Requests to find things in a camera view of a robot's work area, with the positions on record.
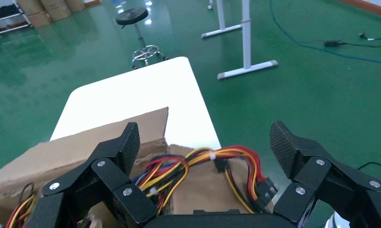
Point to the white metal desk frame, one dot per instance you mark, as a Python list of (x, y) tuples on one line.
[(246, 31)]

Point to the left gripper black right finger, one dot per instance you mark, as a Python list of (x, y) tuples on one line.
[(303, 157)]

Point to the shelf rack with black trays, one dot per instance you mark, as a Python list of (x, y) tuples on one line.
[(4, 12)]

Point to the black power adapter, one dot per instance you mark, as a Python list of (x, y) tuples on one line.
[(332, 43)]

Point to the small brown cardboard carton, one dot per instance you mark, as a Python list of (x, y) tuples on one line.
[(39, 19)]

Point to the open cardboard box with dividers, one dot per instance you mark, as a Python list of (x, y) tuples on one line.
[(67, 157)]

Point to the black power plug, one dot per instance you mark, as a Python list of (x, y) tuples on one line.
[(363, 35)]

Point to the black round disc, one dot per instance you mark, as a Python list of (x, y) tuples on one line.
[(132, 15)]

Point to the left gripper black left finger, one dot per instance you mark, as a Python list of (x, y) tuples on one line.
[(115, 157)]

